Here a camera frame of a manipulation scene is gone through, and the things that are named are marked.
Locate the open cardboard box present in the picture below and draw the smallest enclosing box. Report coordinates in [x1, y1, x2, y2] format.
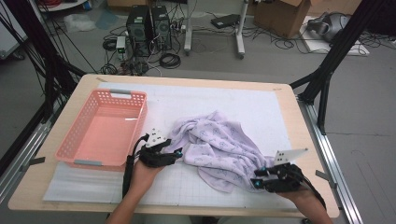
[253, 0, 312, 39]

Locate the black computer tower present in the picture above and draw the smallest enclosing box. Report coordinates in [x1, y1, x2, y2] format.
[150, 5, 173, 51]
[125, 4, 153, 58]

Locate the clear plastic bag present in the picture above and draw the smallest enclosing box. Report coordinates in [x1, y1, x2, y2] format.
[64, 12, 96, 34]

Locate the white grid mat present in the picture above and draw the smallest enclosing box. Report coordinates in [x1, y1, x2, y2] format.
[42, 81, 309, 210]

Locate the grey headset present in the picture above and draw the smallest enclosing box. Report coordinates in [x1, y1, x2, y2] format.
[306, 11, 351, 43]

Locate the round white table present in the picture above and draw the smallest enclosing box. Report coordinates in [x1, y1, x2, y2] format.
[36, 0, 88, 13]

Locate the person's left hand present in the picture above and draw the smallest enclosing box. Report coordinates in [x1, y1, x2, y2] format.
[129, 160, 164, 195]

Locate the lavender printed towel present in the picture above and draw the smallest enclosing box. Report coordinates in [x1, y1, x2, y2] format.
[163, 110, 276, 194]

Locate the white cabinet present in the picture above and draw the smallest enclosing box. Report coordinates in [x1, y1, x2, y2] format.
[0, 0, 28, 60]

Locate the teal sheet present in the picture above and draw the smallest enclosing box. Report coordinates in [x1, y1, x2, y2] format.
[94, 8, 120, 31]

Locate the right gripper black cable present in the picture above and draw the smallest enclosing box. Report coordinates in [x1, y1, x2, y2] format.
[297, 172, 328, 210]

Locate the person's right hand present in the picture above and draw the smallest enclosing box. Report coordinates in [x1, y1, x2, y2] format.
[276, 186, 321, 213]

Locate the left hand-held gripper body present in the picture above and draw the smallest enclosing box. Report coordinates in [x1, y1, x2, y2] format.
[138, 127, 172, 169]

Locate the flat black box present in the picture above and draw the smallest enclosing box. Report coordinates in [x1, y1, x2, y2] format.
[210, 13, 241, 30]

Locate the white metal stand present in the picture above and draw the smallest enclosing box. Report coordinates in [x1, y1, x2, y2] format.
[183, 0, 250, 60]

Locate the coil of black cable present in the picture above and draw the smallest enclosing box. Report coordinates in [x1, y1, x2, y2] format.
[159, 52, 182, 70]

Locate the white board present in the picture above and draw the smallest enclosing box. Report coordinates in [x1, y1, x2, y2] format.
[300, 15, 371, 57]

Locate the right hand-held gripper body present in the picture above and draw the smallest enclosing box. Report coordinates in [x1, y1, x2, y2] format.
[264, 147, 309, 194]

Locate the black frame stand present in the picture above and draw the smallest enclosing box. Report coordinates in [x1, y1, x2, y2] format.
[0, 0, 87, 123]
[289, 0, 387, 136]

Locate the small white device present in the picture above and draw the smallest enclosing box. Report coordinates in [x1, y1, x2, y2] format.
[115, 35, 127, 60]

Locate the grey metal bracket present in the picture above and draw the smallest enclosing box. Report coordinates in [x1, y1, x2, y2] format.
[315, 169, 339, 189]
[20, 156, 47, 173]

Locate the aluminium rail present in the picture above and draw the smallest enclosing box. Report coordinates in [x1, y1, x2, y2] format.
[298, 98, 364, 224]
[0, 119, 53, 203]

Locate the pink plastic basket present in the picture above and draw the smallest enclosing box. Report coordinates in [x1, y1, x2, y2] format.
[54, 88, 149, 173]

